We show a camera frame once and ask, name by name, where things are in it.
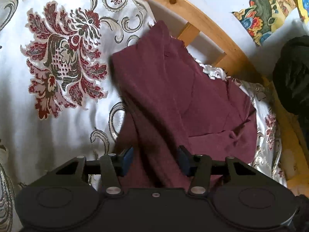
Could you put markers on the white floral bedspread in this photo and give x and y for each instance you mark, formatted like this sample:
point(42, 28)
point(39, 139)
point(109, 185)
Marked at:
point(58, 99)

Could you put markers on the dark green clothing pile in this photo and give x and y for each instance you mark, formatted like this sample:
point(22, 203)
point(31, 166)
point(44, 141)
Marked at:
point(290, 76)

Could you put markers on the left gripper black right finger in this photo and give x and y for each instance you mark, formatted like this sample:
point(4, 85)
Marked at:
point(196, 167)

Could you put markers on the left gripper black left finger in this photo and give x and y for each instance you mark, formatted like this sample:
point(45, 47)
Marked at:
point(112, 167)

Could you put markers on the wooden bed frame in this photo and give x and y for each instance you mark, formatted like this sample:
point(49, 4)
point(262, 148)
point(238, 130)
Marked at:
point(294, 151)

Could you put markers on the colourful floral wall cloth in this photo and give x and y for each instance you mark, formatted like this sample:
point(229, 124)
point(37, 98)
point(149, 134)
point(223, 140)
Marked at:
point(263, 17)

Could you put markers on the maroon cloth garment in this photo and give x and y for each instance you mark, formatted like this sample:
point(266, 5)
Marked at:
point(170, 102)

